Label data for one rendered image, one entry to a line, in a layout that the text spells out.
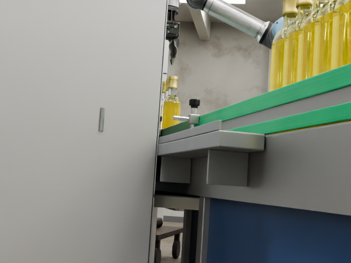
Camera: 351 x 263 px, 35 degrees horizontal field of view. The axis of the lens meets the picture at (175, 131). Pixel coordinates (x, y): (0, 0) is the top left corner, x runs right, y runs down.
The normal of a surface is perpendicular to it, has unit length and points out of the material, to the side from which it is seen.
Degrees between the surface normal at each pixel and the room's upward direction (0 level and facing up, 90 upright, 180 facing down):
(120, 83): 90
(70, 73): 90
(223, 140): 90
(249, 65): 90
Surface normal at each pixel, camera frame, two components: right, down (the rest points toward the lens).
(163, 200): -0.14, -0.11
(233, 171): 0.25, -0.07
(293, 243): -0.97, -0.09
